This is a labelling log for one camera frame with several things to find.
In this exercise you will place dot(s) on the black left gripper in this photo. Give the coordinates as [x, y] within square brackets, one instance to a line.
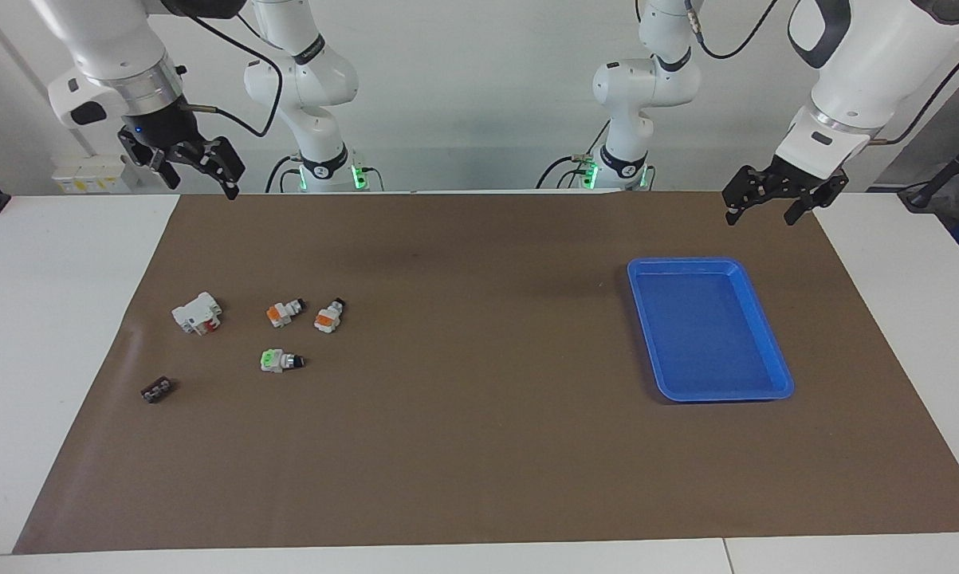
[798, 179]

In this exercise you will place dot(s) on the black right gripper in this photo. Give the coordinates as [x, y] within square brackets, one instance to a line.
[164, 131]

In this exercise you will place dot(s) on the orange white knob switch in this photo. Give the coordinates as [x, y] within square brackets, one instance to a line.
[329, 316]
[284, 312]

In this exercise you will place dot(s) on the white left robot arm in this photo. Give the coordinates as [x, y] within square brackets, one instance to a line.
[870, 72]

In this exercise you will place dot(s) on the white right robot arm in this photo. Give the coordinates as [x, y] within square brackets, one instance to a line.
[112, 40]

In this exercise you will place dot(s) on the white circuit breaker red lever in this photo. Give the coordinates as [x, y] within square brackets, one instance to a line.
[197, 312]

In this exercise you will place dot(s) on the blue plastic tray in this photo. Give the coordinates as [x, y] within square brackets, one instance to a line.
[706, 331]

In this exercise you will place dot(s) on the black stand pole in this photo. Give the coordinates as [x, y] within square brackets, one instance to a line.
[945, 175]

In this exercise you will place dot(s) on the black terminal block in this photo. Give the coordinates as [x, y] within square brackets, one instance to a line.
[158, 390]

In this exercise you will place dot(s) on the brown table mat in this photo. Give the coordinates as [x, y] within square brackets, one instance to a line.
[479, 438]

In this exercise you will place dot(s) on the white wall socket box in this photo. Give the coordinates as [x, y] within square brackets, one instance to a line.
[90, 174]

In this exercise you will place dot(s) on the green white knob switch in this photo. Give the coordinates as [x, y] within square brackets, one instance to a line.
[278, 361]

